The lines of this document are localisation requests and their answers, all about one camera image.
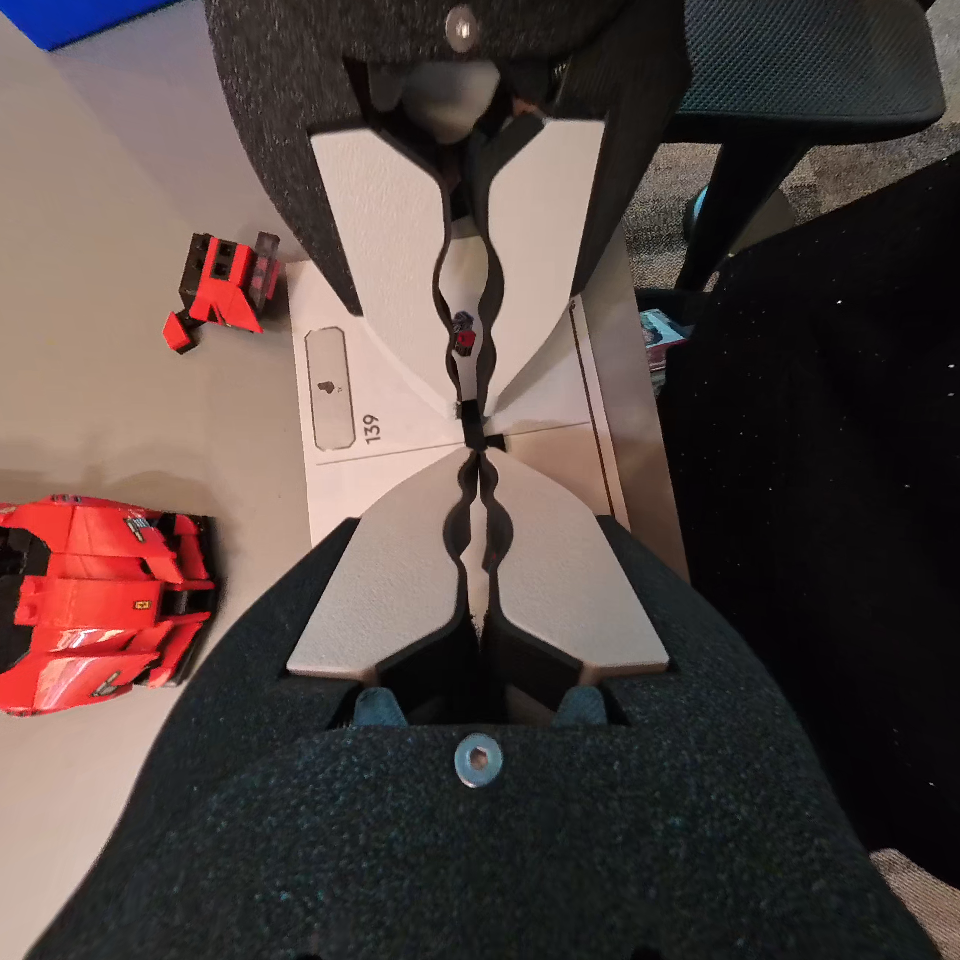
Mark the blue plastic bin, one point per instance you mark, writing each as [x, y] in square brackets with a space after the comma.
[105, 18]

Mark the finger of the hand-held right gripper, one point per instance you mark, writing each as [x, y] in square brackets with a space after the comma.
[383, 225]
[548, 225]

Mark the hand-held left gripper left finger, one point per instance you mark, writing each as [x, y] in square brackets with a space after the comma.
[375, 593]

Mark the black lego bar piece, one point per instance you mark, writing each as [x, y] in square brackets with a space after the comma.
[473, 423]

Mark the lego instruction booklet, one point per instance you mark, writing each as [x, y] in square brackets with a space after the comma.
[338, 450]

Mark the red black green lego assembly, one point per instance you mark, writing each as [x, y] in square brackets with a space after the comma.
[225, 278]

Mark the red lego car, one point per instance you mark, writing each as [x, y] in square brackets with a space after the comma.
[90, 600]

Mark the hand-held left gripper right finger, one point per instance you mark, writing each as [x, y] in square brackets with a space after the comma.
[578, 593]

